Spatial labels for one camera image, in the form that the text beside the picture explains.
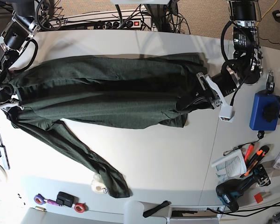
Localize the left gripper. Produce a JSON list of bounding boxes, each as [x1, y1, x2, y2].
[[176, 72, 235, 123]]

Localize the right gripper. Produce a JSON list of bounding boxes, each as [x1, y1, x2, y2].
[[0, 89, 24, 113]]

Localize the dark green t-shirt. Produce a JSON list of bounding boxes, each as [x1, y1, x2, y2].
[[6, 53, 207, 198]]

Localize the blue box with black knob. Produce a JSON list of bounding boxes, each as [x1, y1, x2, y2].
[[249, 69, 280, 140]]

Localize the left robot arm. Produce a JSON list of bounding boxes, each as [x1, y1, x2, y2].
[[175, 0, 263, 122]]

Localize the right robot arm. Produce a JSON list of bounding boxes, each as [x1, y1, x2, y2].
[[0, 0, 52, 110]]

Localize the grey usb hub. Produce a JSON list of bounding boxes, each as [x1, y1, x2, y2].
[[0, 145, 10, 170]]

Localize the rolled paper sheet with drawing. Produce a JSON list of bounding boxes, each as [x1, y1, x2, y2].
[[211, 149, 247, 181]]

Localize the orange black utility knife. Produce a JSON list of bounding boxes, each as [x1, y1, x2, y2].
[[240, 145, 270, 178]]

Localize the black power strip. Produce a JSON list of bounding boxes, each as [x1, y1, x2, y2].
[[93, 20, 143, 30]]

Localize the purple tape roll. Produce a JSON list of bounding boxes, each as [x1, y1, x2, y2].
[[34, 194, 45, 205]]

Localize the red square sticker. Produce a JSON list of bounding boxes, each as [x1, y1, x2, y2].
[[254, 192, 263, 203]]

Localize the clear tape rolls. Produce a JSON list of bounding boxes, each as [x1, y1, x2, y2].
[[91, 174, 108, 194]]

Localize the red tape roll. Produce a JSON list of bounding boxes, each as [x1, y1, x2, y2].
[[74, 203, 85, 213]]

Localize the dark teal cordless drill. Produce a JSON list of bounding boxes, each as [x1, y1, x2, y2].
[[216, 164, 271, 212]]

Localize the black action camera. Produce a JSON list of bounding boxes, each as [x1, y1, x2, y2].
[[56, 191, 74, 207]]

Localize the black strap handle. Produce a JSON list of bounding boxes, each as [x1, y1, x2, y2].
[[143, 201, 171, 218]]

